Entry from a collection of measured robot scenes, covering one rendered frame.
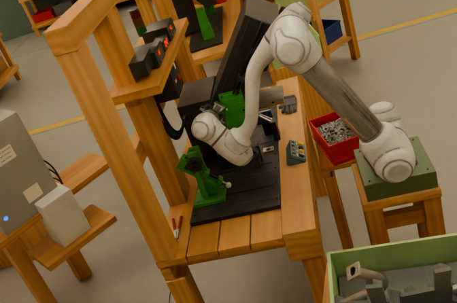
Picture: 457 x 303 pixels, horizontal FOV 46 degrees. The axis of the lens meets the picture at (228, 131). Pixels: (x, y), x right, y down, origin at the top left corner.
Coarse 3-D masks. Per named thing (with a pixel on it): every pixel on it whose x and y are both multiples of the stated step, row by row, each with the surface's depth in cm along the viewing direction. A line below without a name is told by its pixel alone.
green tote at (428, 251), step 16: (416, 240) 184; (432, 240) 183; (448, 240) 182; (336, 256) 191; (352, 256) 191; (368, 256) 190; (384, 256) 189; (400, 256) 188; (416, 256) 187; (432, 256) 187; (448, 256) 186; (336, 272) 195; (336, 288) 187
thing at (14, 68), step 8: (0, 32) 842; (0, 40) 844; (0, 48) 850; (0, 56) 846; (8, 56) 856; (0, 64) 839; (8, 64) 862; (0, 72) 834; (8, 72) 843; (16, 72) 869; (0, 80) 813; (8, 80) 827; (0, 88) 798
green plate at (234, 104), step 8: (240, 88) 260; (224, 96) 261; (232, 96) 261; (240, 96) 260; (224, 104) 262; (232, 104) 262; (240, 104) 261; (224, 112) 263; (232, 112) 263; (240, 112) 262; (232, 120) 264; (240, 120) 263
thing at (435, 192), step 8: (352, 168) 249; (360, 184) 238; (360, 192) 233; (416, 192) 222; (424, 192) 221; (432, 192) 220; (440, 192) 220; (376, 200) 225; (384, 200) 224; (392, 200) 223; (400, 200) 223; (408, 200) 223; (416, 200) 223; (368, 208) 226; (376, 208) 225; (384, 208) 225
